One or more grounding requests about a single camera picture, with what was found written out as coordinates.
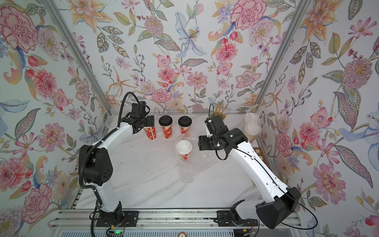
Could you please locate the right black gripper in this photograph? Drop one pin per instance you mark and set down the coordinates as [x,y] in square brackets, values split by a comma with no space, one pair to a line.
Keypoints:
[203,143]

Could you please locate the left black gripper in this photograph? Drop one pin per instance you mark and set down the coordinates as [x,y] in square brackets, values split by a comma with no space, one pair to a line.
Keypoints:
[150,120]

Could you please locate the red cup white lid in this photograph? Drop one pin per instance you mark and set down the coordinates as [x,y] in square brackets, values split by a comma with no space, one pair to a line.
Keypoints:
[150,132]
[184,148]

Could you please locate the clear plastic carrier bag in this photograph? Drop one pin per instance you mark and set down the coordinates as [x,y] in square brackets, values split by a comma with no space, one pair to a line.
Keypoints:
[252,127]

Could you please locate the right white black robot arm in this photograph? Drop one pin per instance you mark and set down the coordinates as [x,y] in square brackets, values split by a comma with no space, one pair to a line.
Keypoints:
[278,200]

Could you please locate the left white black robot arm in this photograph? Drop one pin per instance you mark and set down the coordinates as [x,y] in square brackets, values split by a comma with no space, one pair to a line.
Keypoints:
[95,166]

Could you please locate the red cup black lid left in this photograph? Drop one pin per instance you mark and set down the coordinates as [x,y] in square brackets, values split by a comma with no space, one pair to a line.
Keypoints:
[166,125]

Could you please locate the red cup black lid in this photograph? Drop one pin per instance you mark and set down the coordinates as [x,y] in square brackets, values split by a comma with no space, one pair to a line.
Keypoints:
[184,123]
[166,125]

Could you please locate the wooden chessboard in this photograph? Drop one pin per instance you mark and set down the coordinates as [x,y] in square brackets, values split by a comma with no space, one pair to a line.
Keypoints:
[262,156]

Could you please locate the red cup black lid right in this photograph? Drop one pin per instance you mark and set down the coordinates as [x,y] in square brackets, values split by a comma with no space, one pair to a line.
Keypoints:
[184,123]

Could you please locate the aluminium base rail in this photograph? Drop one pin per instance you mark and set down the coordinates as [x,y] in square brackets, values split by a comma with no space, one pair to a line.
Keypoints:
[188,218]

